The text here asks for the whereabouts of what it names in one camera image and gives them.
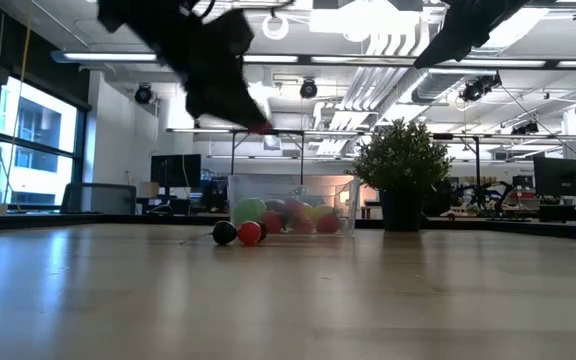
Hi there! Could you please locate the white ring lamp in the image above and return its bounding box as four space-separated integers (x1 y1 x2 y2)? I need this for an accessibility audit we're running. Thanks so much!
261 12 291 42

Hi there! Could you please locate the beige cardboard box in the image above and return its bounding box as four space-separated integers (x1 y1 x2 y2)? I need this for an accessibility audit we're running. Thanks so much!
138 180 161 199

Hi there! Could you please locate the potted green plant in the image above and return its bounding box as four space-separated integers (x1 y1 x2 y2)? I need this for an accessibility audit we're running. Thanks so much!
350 117 457 232

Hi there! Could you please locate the black metal stand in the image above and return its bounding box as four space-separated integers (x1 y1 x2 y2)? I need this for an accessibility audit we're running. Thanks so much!
431 132 484 187
226 128 309 184

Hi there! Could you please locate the black ceiling spotlight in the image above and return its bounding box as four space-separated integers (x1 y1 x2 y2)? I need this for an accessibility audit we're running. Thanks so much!
299 78 319 100
133 82 156 105

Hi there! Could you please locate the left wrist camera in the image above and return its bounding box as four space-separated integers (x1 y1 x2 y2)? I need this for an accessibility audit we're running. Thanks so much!
207 8 255 57

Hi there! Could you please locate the black ceiling camera cluster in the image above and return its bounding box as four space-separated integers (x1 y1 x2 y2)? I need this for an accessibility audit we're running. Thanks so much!
459 73 503 104

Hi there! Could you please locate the large office window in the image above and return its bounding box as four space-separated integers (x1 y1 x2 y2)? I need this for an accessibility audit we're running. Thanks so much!
0 74 89 207

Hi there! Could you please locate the clear plastic tupperware container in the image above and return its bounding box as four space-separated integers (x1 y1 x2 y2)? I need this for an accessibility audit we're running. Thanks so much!
226 173 363 237

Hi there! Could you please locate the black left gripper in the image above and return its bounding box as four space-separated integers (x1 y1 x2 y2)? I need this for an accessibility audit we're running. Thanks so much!
152 14 273 135

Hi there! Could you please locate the green lime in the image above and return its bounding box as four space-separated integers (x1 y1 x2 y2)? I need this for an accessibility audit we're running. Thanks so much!
231 197 268 227

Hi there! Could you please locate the red cherry tomato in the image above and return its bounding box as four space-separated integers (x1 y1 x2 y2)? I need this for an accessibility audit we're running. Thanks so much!
237 220 263 247

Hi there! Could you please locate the dark office chair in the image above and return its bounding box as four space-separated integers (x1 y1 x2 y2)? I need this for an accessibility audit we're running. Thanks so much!
61 182 138 217

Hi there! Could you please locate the black computer monitor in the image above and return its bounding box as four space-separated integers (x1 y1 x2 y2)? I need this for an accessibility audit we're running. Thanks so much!
532 156 576 198
149 153 203 189

